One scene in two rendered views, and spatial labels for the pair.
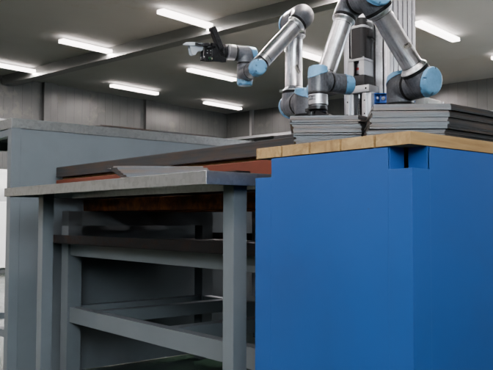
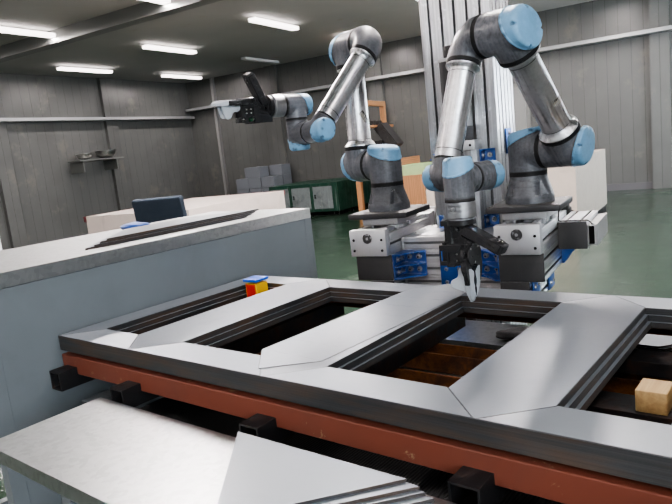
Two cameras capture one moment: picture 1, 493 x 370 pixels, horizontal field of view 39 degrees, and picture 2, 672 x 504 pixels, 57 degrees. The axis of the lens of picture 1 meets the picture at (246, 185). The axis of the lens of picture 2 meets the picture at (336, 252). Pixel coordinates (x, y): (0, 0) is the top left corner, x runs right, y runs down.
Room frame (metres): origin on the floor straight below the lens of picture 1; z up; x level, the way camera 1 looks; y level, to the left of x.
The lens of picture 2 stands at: (1.11, 0.34, 1.26)
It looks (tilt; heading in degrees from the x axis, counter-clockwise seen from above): 9 degrees down; 349
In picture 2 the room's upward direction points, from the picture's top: 6 degrees counter-clockwise
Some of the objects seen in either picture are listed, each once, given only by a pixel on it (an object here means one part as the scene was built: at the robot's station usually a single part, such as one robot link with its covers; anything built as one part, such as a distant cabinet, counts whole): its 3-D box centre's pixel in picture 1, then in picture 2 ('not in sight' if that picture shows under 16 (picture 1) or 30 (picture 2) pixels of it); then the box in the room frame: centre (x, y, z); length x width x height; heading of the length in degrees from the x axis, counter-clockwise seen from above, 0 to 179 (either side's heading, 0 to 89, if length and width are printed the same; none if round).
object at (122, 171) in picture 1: (148, 174); (297, 500); (1.95, 0.28, 0.77); 0.45 x 0.20 x 0.04; 40
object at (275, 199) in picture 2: not in sight; (194, 233); (9.46, 0.59, 0.40); 2.05 x 1.66 x 0.81; 141
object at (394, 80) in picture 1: (401, 87); (528, 149); (2.92, -0.66, 1.20); 0.13 x 0.12 x 0.14; 29
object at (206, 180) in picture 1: (122, 188); (231, 496); (2.06, 0.37, 0.73); 1.20 x 0.26 x 0.03; 40
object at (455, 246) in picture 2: (316, 122); (460, 242); (2.57, -0.26, 1.00); 0.09 x 0.08 x 0.12; 40
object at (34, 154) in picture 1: (146, 249); (200, 391); (3.20, 0.46, 0.50); 1.30 x 0.04 x 1.01; 130
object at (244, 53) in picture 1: (245, 54); (295, 105); (3.27, 0.01, 1.43); 0.11 x 0.08 x 0.09; 113
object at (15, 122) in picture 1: (117, 141); (129, 240); (3.41, 0.64, 1.03); 1.30 x 0.60 x 0.04; 130
